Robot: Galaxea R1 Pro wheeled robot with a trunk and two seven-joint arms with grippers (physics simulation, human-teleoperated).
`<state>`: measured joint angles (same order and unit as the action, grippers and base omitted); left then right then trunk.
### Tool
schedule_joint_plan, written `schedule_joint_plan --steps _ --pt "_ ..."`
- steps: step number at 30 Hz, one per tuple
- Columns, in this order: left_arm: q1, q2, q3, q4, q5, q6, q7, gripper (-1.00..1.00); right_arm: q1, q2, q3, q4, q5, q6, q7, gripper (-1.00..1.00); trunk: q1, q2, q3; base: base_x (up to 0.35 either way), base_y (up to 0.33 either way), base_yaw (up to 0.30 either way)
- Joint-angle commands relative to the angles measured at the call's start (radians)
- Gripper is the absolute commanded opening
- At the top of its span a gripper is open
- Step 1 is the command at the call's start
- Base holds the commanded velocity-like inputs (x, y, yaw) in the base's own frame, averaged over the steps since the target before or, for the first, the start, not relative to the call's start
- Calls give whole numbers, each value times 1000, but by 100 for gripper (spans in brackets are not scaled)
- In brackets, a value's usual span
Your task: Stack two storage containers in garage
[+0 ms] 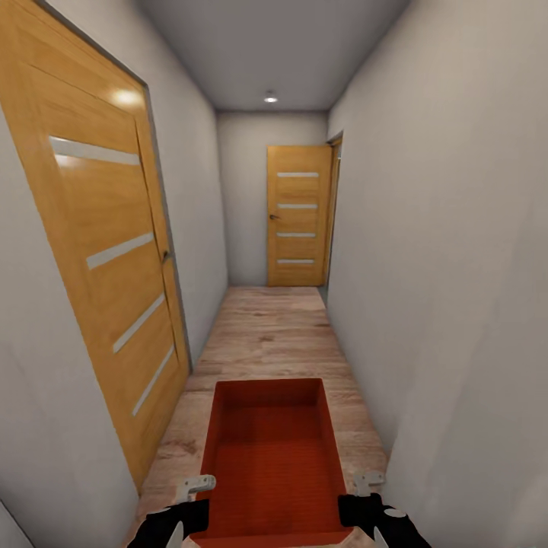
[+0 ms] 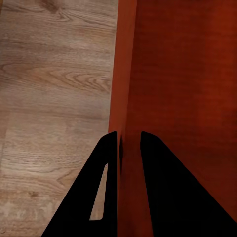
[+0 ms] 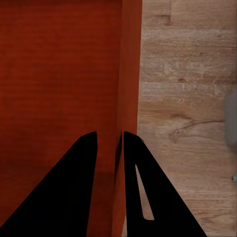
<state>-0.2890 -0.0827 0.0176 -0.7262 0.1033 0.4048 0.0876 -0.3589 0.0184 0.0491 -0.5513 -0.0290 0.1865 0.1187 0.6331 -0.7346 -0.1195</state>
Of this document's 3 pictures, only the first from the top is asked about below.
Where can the storage box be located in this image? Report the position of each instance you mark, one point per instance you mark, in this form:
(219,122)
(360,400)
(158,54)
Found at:
(272,450)

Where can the door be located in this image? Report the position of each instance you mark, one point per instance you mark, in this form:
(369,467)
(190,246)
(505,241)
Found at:
(301,194)
(80,125)

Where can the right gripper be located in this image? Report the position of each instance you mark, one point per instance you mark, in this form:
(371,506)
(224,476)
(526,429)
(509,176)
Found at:
(352,509)

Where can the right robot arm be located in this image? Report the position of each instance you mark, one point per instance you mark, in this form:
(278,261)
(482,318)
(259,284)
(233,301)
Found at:
(389,527)

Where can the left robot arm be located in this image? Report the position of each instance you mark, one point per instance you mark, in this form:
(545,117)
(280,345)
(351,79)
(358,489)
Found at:
(166,527)

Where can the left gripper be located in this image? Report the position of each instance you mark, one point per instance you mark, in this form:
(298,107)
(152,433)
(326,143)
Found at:
(197,513)

